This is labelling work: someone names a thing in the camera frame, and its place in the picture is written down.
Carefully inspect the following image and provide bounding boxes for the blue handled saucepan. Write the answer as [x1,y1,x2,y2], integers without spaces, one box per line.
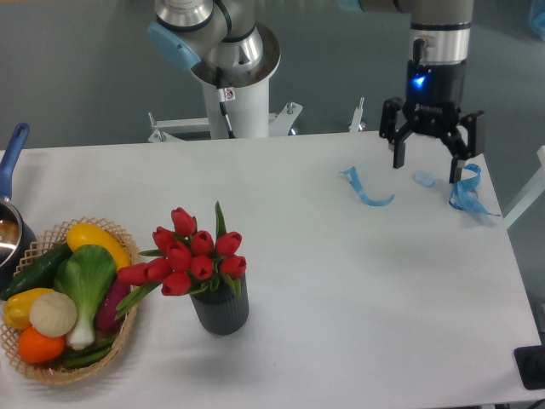
[1,123,36,291]

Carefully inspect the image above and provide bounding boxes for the purple sweet potato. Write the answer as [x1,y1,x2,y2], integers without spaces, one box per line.
[95,279,130,333]

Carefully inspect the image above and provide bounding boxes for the yellow squash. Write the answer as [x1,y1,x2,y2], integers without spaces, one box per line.
[66,222,131,270]

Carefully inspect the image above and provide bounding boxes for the white levelling foot bracket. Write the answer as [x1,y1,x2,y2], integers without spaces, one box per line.
[348,96,366,133]

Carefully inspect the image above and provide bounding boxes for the blue ribbon strip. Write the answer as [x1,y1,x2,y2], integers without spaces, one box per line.
[340,166,395,207]

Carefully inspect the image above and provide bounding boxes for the cream white garlic bun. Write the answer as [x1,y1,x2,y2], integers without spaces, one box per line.
[29,291,77,337]

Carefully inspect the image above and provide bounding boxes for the green bean pods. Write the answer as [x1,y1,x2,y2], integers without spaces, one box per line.
[60,337,115,370]

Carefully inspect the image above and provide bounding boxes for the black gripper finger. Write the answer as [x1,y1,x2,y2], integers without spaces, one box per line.
[379,97,407,169]
[449,110,485,183]

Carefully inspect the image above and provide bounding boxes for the yellow bell pepper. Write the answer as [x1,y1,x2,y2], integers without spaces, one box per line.
[3,288,54,331]

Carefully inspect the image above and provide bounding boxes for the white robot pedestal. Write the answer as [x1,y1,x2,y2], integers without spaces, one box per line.
[201,79,269,140]

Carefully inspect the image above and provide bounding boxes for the woven wicker basket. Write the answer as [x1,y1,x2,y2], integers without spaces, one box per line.
[1,217,141,385]

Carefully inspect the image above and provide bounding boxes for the black device at edge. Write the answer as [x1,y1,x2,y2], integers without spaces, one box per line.
[513,345,544,390]

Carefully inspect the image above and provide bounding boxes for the green bok choy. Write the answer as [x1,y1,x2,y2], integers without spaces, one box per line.
[54,245,117,350]

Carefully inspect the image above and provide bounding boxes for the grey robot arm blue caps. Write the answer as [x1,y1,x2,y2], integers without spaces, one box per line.
[147,1,484,182]

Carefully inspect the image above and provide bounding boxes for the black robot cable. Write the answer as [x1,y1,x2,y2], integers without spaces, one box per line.
[215,66,237,140]

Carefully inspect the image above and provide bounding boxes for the green cucumber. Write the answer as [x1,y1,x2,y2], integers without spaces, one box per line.
[1,243,72,301]

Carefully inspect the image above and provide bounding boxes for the dark grey ribbed vase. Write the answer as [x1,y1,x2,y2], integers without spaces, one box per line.
[191,277,249,335]

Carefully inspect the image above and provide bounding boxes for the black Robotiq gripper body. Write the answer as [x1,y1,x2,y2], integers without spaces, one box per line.
[401,60,466,154]

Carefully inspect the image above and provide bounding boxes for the crumpled blue ribbon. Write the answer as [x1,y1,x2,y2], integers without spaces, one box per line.
[449,164,500,216]

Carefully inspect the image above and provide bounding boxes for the red tulip bouquet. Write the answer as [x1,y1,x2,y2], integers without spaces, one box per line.
[116,203,247,318]

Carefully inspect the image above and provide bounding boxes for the white metal frame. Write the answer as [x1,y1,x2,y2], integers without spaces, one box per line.
[503,146,544,229]

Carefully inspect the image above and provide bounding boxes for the small pale blue cap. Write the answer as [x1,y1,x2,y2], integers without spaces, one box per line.
[413,170,436,187]

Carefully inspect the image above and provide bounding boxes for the orange fruit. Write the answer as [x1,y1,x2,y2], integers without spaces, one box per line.
[18,326,66,364]

